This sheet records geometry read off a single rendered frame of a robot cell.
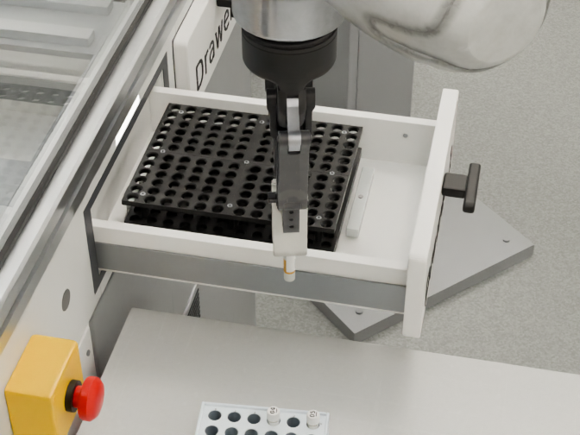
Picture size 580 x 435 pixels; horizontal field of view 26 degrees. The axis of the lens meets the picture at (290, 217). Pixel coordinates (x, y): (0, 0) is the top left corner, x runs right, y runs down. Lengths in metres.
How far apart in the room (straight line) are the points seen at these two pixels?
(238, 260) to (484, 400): 0.29
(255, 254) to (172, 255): 0.09
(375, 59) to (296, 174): 1.35
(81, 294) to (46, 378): 0.18
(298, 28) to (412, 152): 0.52
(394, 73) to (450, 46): 1.65
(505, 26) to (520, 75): 2.37
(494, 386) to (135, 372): 0.37
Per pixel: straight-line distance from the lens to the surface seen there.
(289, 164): 1.00
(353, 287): 1.25
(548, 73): 3.15
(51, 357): 1.13
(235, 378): 1.30
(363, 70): 2.35
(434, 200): 1.25
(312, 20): 0.94
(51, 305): 1.20
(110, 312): 1.39
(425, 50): 0.77
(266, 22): 0.94
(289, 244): 1.11
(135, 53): 1.35
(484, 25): 0.75
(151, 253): 1.28
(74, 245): 1.24
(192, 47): 1.51
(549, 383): 1.32
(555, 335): 2.45
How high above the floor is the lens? 1.72
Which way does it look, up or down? 41 degrees down
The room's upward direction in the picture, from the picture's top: straight up
